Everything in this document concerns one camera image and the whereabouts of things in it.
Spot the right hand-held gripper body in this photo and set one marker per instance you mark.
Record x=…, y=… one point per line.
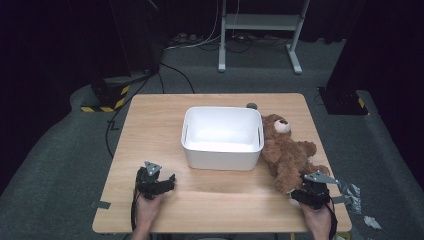
x=316, y=191

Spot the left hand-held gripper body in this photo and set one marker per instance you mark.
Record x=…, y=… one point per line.
x=146, y=181

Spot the brown teddy bear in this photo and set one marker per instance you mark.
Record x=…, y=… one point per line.
x=286, y=153

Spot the white plastic storage box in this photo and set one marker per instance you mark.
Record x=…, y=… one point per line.
x=221, y=136

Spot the person's left hand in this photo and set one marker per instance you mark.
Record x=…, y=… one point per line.
x=146, y=210

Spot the person's right hand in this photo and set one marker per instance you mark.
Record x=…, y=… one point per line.
x=318, y=221

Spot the grey tape strip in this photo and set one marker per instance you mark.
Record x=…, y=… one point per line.
x=101, y=204
x=340, y=199

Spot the crumpled clear plastic wrap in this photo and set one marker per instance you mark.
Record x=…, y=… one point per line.
x=353, y=196

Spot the yellow round object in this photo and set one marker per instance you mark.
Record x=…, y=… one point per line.
x=343, y=236

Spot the crumpled white paper scrap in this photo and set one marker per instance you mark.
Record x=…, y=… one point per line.
x=371, y=222

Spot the black striped stand base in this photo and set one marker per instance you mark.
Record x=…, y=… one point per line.
x=110, y=95

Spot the grey round table cap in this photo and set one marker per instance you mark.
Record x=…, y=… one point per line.
x=252, y=106

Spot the dark power strip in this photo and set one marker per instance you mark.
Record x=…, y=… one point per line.
x=183, y=38

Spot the white metal stand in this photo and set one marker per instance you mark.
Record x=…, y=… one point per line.
x=260, y=21

